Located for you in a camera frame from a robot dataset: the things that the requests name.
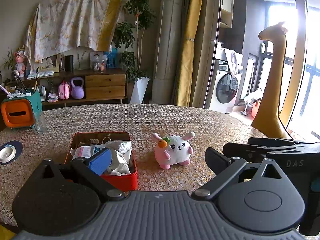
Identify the white cloth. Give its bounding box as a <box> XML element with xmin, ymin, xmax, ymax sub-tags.
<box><xmin>107</xmin><ymin>149</ymin><xmax>132</xmax><ymax>176</ymax></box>

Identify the yellow arched frame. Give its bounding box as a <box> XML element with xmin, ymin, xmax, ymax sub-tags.
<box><xmin>279</xmin><ymin>0</ymin><xmax>308</xmax><ymax>125</ymax></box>

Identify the blue box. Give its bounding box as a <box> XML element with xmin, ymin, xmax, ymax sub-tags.
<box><xmin>106</xmin><ymin>50</ymin><xmax>120</xmax><ymax>68</ymax></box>

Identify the green potted tree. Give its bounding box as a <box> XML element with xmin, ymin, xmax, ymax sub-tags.
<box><xmin>112</xmin><ymin>0</ymin><xmax>157</xmax><ymax>83</ymax></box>

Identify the purple kettlebell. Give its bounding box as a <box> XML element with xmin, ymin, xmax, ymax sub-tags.
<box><xmin>70</xmin><ymin>77</ymin><xmax>85</xmax><ymax>99</ymax></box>

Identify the white planter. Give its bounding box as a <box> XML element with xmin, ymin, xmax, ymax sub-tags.
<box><xmin>130</xmin><ymin>77</ymin><xmax>150</xmax><ymax>104</ymax></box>

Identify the photo frame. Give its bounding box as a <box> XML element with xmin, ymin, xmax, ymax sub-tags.
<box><xmin>39</xmin><ymin>54</ymin><xmax>60</xmax><ymax>72</ymax></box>

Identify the pink toy suitcase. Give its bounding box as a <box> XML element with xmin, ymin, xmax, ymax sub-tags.
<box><xmin>58</xmin><ymin>80</ymin><xmax>71</xmax><ymax>100</ymax></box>

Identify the clear glass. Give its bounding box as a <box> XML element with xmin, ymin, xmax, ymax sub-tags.
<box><xmin>34</xmin><ymin>111</ymin><xmax>48</xmax><ymax>134</ymax></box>

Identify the patterned hanging sheet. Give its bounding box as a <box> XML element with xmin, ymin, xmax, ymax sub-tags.
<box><xmin>25</xmin><ymin>0</ymin><xmax>124</xmax><ymax>63</ymax></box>

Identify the wooden sideboard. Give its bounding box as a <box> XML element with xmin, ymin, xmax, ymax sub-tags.
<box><xmin>25</xmin><ymin>68</ymin><xmax>128</xmax><ymax>105</ymax></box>

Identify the pink doll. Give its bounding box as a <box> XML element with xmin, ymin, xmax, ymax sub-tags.
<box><xmin>14</xmin><ymin>50</ymin><xmax>27</xmax><ymax>78</ymax></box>

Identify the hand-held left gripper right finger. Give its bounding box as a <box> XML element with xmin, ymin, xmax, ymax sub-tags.
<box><xmin>191</xmin><ymin>147</ymin><xmax>295</xmax><ymax>200</ymax></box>

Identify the covered standing air conditioner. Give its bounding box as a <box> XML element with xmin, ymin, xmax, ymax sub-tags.
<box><xmin>152</xmin><ymin>0</ymin><xmax>184</xmax><ymax>104</ymax></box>

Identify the white textured washcloth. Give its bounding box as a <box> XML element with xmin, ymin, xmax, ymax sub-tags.
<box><xmin>105</xmin><ymin>140</ymin><xmax>132</xmax><ymax>155</ymax></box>

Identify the white pink bunny plush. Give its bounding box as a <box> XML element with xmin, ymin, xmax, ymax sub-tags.
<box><xmin>150</xmin><ymin>131</ymin><xmax>196</xmax><ymax>170</ymax></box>

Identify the small grass plant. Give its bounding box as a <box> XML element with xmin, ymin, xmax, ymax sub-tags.
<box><xmin>1</xmin><ymin>47</ymin><xmax>16</xmax><ymax>72</ymax></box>

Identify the white washing machine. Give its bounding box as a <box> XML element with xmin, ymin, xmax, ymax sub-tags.
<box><xmin>209</xmin><ymin>47</ymin><xmax>244</xmax><ymax>113</ymax></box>

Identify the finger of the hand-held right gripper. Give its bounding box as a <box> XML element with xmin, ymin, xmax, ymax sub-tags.
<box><xmin>247</xmin><ymin>137</ymin><xmax>320</xmax><ymax>148</ymax></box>
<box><xmin>222</xmin><ymin>142</ymin><xmax>298</xmax><ymax>159</ymax></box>

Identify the white router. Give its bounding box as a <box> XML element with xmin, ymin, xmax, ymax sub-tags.
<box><xmin>37</xmin><ymin>85</ymin><xmax>47</xmax><ymax>102</ymax></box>

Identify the white floor cleaner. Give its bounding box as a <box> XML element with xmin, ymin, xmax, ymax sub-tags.
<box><xmin>241</xmin><ymin>100</ymin><xmax>253</xmax><ymax>117</ymax></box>

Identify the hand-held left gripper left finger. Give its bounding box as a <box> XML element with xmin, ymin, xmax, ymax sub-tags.
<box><xmin>30</xmin><ymin>147</ymin><xmax>125</xmax><ymax>202</ymax></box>

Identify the orange teal tissue box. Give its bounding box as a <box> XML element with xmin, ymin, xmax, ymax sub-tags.
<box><xmin>0</xmin><ymin>90</ymin><xmax>43</xmax><ymax>130</ymax></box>

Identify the white keyboard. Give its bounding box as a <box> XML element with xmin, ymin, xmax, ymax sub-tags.
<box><xmin>27</xmin><ymin>70</ymin><xmax>54</xmax><ymax>79</ymax></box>

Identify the yellow curtain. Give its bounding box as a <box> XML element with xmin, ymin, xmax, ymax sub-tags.
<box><xmin>176</xmin><ymin>0</ymin><xmax>205</xmax><ymax>107</ymax></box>

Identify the red tin box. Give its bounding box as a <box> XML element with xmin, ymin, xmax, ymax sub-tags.
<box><xmin>64</xmin><ymin>132</ymin><xmax>138</xmax><ymax>190</ymax></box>

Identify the brown cord bundle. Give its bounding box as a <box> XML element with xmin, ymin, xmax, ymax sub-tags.
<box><xmin>79</xmin><ymin>136</ymin><xmax>100</xmax><ymax>147</ymax></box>

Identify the pale towel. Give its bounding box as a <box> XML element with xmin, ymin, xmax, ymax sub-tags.
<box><xmin>224</xmin><ymin>48</ymin><xmax>238</xmax><ymax>78</ymax></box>

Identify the black speaker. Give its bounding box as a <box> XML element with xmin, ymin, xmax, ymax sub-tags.
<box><xmin>64</xmin><ymin>55</ymin><xmax>74</xmax><ymax>72</ymax></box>

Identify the yellow giraffe statue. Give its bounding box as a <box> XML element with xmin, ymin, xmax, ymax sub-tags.
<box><xmin>251</xmin><ymin>21</ymin><xmax>290</xmax><ymax>139</ymax></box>

